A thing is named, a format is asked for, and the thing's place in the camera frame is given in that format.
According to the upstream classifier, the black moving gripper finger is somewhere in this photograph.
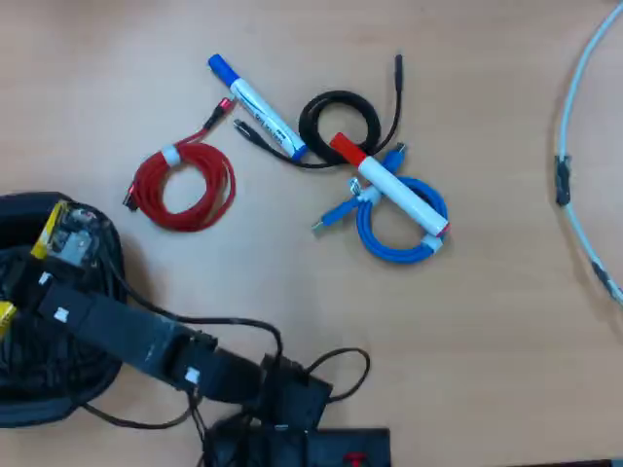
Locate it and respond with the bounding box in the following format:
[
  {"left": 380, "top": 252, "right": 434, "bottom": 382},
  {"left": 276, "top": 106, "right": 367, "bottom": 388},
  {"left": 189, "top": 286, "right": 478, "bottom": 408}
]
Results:
[{"left": 8, "top": 250, "right": 45, "bottom": 305}]

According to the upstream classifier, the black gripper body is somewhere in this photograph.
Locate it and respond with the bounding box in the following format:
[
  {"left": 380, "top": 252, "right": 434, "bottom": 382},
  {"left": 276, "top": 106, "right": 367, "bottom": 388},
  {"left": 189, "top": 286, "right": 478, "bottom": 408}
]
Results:
[{"left": 21, "top": 260, "right": 97, "bottom": 338}]

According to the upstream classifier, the yellow instant coffee stick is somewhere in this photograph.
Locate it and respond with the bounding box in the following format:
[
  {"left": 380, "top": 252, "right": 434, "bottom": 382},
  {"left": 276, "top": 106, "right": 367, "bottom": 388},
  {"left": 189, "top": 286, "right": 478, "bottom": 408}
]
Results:
[{"left": 0, "top": 200, "right": 70, "bottom": 341}]

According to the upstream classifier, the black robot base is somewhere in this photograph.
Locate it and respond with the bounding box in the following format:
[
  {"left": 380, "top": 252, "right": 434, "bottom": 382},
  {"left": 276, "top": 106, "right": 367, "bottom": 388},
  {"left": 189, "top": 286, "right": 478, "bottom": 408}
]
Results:
[{"left": 202, "top": 416, "right": 392, "bottom": 467}]

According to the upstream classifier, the blue capped white marker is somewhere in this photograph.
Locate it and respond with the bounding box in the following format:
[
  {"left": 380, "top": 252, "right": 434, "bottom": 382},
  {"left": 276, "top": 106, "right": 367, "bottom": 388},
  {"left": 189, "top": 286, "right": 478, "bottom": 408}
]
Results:
[{"left": 207, "top": 53, "right": 310, "bottom": 162}]

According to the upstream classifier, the red capped white marker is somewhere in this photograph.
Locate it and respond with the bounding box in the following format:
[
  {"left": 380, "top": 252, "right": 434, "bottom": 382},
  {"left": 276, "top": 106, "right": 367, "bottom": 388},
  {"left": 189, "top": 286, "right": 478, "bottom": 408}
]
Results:
[{"left": 329, "top": 131, "right": 451, "bottom": 239}]

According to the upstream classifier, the bare circuit board camera module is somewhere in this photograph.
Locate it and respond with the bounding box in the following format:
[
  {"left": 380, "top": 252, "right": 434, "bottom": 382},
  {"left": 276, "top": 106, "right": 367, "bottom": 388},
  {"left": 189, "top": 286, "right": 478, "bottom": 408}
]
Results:
[{"left": 47, "top": 203, "right": 107, "bottom": 268}]

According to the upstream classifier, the red coiled USB cable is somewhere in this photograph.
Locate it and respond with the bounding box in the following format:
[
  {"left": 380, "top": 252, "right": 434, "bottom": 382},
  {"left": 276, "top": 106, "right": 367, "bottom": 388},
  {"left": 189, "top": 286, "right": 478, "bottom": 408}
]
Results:
[{"left": 121, "top": 96, "right": 238, "bottom": 234}]

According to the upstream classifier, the black camera cable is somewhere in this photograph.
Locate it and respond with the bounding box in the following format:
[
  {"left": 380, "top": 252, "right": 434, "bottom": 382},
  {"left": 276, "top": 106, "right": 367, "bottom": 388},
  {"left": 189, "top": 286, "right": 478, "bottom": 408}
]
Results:
[{"left": 99, "top": 251, "right": 286, "bottom": 372}]

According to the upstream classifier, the black coiled USB cable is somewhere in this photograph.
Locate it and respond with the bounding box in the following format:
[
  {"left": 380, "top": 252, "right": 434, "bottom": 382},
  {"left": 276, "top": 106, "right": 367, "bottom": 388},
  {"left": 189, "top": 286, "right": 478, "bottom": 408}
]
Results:
[{"left": 232, "top": 53, "right": 406, "bottom": 170}]

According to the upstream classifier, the blue coiled USB cable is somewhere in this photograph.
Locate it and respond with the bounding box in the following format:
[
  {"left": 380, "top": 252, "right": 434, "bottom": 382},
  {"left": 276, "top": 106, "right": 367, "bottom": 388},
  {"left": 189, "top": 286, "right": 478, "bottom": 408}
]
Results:
[{"left": 311, "top": 142, "right": 450, "bottom": 266}]

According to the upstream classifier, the black cable tape wrap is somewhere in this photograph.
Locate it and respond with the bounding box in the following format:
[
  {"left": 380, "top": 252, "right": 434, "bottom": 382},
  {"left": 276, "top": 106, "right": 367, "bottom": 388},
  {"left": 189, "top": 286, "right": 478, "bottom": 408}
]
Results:
[
  {"left": 590, "top": 260, "right": 616, "bottom": 299},
  {"left": 554, "top": 154, "right": 572, "bottom": 207}
]

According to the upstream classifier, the long white cable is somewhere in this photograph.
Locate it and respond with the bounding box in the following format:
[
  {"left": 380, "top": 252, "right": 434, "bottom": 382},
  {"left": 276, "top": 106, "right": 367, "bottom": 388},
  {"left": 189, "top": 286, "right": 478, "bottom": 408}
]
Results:
[{"left": 554, "top": 0, "right": 623, "bottom": 306}]

